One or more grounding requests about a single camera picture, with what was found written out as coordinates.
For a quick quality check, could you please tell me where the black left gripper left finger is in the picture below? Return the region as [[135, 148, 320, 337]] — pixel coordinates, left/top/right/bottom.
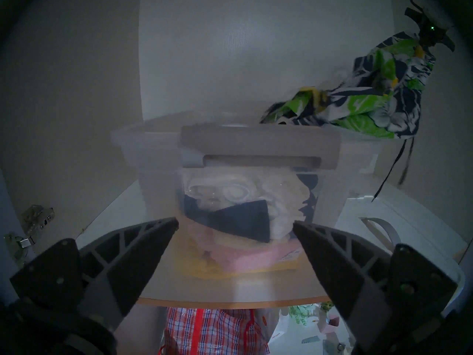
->
[[79, 217, 180, 331]]

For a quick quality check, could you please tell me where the clear plastic storage bin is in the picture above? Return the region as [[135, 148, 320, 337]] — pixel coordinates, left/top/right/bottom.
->
[[111, 112, 381, 281]]

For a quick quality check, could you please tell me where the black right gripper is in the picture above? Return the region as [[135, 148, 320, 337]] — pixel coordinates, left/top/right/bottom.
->
[[405, 7, 456, 52]]

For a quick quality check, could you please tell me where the dark blue folded cloth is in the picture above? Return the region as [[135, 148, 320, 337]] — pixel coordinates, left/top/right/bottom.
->
[[183, 193, 270, 244]]

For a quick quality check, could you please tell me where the lavender cabinet door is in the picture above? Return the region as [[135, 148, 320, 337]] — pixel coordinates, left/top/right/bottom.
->
[[0, 169, 23, 295]]

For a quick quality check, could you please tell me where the silver cabinet door hinge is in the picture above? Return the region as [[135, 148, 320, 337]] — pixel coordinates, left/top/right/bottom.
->
[[4, 204, 55, 255]]

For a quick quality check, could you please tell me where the white plastic bin lid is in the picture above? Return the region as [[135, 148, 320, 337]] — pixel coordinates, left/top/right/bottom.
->
[[340, 179, 465, 312]]

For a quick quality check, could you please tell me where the white crumpled cloth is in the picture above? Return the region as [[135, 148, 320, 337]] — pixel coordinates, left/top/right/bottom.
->
[[183, 169, 309, 242]]

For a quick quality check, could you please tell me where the pink folded cloth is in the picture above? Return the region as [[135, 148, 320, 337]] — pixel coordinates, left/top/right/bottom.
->
[[185, 225, 303, 273]]

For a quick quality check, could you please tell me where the red plaid woven bag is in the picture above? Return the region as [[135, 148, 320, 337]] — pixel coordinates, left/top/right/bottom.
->
[[159, 307, 271, 355]]

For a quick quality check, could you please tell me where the grey bin handle latch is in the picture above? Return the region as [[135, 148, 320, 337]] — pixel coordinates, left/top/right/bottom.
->
[[179, 124, 341, 170]]

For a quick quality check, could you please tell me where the green printed plastic bag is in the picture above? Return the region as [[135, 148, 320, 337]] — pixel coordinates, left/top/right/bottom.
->
[[288, 302, 334, 328]]

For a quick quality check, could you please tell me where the yellow folded cloth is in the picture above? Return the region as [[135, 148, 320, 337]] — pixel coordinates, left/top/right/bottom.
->
[[177, 247, 300, 281]]

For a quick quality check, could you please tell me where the white plastic bag red print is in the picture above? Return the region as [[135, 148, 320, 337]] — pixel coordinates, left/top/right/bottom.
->
[[267, 309, 290, 345]]

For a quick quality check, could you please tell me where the navy green floral garment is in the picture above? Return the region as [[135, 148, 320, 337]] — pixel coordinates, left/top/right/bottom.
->
[[260, 32, 437, 203]]

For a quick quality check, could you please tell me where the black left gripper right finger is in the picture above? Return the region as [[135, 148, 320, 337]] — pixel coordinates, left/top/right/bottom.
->
[[293, 221, 395, 350]]

